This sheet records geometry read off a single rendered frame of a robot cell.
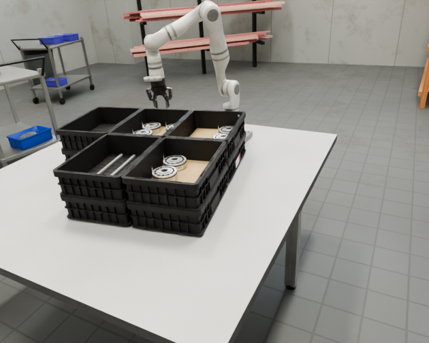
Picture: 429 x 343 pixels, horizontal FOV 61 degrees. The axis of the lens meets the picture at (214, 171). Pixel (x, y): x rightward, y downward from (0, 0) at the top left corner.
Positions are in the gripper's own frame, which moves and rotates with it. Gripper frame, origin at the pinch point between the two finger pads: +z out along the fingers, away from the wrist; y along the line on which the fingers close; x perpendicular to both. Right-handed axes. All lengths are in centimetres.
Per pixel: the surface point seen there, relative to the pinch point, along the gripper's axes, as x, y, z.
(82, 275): 94, 0, 28
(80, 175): 66, 11, 6
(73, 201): 66, 17, 18
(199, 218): 68, -35, 22
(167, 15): -440, 139, -15
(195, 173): 43, -27, 17
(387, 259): -11, -123, 103
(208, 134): -0.6, -22.9, 16.8
